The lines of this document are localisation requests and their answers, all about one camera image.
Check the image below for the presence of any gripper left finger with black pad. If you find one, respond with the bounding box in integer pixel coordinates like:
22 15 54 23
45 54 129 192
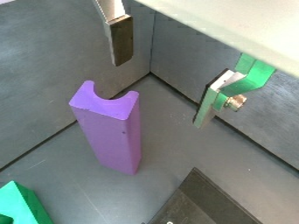
93 0 134 67

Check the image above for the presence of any gripper right finger with green tape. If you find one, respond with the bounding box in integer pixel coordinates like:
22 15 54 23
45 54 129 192
194 53 277 129

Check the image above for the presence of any purple arch block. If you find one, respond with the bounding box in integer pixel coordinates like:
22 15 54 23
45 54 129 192
70 80 142 175

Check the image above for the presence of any green shape sorter board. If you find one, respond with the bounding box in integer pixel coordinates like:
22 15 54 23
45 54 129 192
0 181 54 224

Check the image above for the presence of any black curved block holder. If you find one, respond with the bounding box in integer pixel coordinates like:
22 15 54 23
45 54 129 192
147 167 264 224

